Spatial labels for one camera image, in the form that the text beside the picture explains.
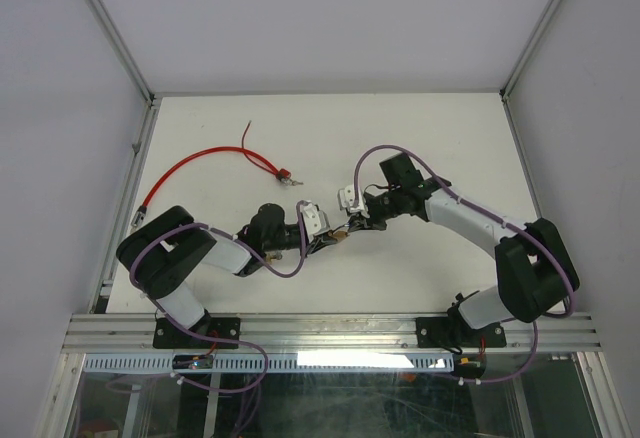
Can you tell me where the large brass padlock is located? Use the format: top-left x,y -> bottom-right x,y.
327,230 -> 349,246

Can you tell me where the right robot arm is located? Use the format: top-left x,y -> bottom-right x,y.
338,146 -> 580,345

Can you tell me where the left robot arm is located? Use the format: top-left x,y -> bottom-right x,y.
116,202 -> 347,347

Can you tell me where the small brass padlock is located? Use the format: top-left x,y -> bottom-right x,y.
265,251 -> 283,264

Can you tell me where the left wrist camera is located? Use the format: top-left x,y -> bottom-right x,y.
299,201 -> 331,242

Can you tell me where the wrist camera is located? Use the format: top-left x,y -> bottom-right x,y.
299,201 -> 331,242
337,184 -> 368,217

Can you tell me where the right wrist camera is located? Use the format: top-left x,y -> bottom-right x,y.
337,184 -> 368,217

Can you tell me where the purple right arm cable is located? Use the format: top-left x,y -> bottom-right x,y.
352,144 -> 581,387

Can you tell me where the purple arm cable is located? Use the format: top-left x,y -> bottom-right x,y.
129,200 -> 314,304
352,144 -> 581,387

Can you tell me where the red cable lock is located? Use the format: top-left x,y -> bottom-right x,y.
129,144 -> 303,232

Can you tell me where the white slotted cable duct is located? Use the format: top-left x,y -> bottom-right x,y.
84,350 -> 454,374

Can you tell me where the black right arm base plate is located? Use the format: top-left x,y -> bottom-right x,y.
415,316 -> 507,353

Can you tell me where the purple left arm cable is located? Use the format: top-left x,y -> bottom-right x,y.
129,200 -> 314,304

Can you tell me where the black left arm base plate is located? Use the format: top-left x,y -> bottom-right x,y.
152,316 -> 241,350

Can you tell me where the aluminium mounting rail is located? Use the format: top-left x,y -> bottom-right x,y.
62,313 -> 602,354

